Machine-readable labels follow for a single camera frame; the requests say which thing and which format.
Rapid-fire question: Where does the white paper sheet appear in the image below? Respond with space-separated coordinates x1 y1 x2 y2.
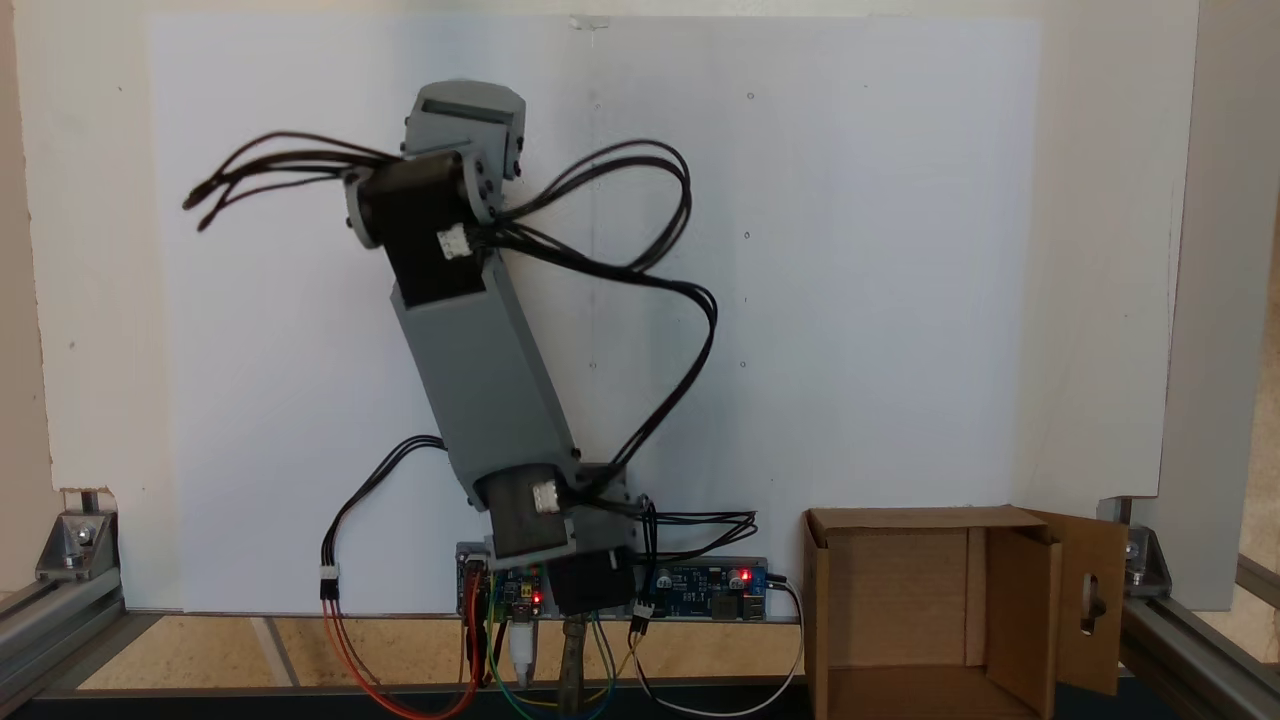
150 15 1041 614

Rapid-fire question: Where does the blue motor controller board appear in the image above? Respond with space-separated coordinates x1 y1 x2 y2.
456 543 549 622

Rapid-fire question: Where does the blue power converter board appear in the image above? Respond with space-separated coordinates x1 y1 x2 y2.
640 556 770 622

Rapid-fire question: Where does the brown cardboard box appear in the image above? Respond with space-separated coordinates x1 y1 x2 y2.
804 505 1130 720

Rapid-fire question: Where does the black servo cable bundle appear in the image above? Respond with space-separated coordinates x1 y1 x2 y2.
490 139 720 501
182 130 406 234

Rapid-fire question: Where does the black power cable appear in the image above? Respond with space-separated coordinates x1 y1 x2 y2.
630 498 759 564

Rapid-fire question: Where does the black cable with red wires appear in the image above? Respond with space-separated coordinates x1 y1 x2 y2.
320 435 483 720

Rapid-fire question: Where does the white usb plug cable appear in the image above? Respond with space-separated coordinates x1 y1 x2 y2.
508 618 539 693

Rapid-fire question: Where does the yellow jumper wire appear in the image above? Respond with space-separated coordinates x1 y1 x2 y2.
500 638 647 708

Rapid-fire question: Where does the metal corner bracket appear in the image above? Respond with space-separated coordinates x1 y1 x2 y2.
1124 524 1173 599
35 508 122 583

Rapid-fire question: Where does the green jumper wire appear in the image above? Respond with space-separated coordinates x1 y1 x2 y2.
487 610 614 718

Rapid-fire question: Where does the thin white cable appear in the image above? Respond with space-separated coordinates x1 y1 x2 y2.
634 576 807 719

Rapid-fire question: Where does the aluminium frame rail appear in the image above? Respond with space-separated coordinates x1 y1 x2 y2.
0 572 127 707
1118 552 1280 720

